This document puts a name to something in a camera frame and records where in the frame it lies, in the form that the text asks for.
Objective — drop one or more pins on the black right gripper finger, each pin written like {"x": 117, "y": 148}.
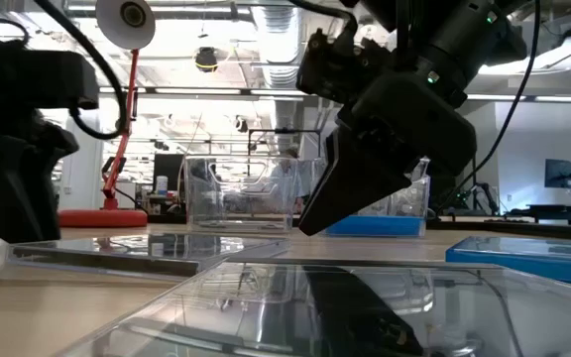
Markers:
{"x": 355, "y": 183}

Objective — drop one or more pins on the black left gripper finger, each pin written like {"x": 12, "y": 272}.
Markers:
{"x": 18, "y": 203}

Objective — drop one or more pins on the blue plastic disc case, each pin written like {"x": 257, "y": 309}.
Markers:
{"x": 523, "y": 265}
{"x": 379, "y": 231}
{"x": 379, "y": 220}

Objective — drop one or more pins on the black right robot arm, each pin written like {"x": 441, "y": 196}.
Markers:
{"x": 464, "y": 39}

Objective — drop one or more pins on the clear empty jewel case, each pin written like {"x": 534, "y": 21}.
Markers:
{"x": 117, "y": 253}

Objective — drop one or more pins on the clear jewel case black tray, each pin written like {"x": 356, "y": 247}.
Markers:
{"x": 315, "y": 317}

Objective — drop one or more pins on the clear plastic bin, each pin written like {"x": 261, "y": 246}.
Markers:
{"x": 206, "y": 198}
{"x": 409, "y": 203}

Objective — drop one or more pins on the person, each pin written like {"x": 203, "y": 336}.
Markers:
{"x": 290, "y": 173}

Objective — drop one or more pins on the white column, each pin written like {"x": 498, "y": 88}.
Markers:
{"x": 91, "y": 188}

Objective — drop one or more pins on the red desk lamp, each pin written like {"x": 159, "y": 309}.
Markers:
{"x": 102, "y": 218}

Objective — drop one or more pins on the white bottle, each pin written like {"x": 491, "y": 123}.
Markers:
{"x": 162, "y": 186}

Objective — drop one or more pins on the black monitor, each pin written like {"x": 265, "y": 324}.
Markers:
{"x": 169, "y": 171}

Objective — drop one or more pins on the dark background table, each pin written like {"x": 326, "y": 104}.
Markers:
{"x": 563, "y": 208}

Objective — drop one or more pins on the black hanging ceiling device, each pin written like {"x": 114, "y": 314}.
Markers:
{"x": 206, "y": 58}

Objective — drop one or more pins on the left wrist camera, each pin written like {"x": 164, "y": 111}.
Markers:
{"x": 33, "y": 79}

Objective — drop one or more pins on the black camera tripod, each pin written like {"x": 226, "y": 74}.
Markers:
{"x": 486, "y": 198}

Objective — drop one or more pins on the ribbed silver ventilation duct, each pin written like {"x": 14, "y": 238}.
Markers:
{"x": 280, "y": 49}

